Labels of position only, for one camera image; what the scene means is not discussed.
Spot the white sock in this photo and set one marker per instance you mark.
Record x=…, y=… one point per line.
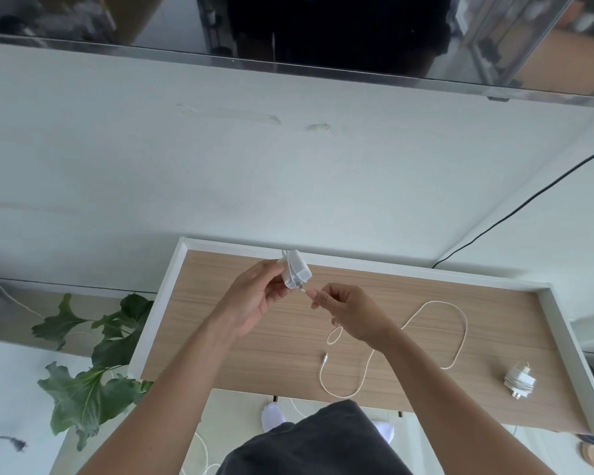
x=274, y=416
x=384, y=431

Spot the person's left hand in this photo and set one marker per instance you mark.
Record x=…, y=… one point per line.
x=245, y=301

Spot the wall-mounted television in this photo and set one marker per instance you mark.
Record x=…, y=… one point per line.
x=326, y=29

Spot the wooden desk with white rim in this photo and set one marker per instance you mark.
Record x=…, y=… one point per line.
x=485, y=311

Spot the person's left forearm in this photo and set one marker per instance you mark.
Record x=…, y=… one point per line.
x=163, y=405

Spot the person's right thumb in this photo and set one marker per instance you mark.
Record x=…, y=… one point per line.
x=324, y=302

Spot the dark grey shorts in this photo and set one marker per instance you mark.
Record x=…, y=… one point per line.
x=317, y=445

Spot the person's right forearm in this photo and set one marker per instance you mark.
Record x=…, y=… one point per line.
x=455, y=410

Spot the green leafy plant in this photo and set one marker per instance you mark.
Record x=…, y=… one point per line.
x=79, y=390

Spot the white power adapter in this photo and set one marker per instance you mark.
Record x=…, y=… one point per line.
x=519, y=382
x=295, y=274

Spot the person's right hand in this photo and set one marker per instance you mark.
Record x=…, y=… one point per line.
x=359, y=316

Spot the black power plug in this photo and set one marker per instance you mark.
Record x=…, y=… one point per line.
x=16, y=444

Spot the person's left thumb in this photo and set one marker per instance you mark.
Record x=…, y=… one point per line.
x=272, y=297

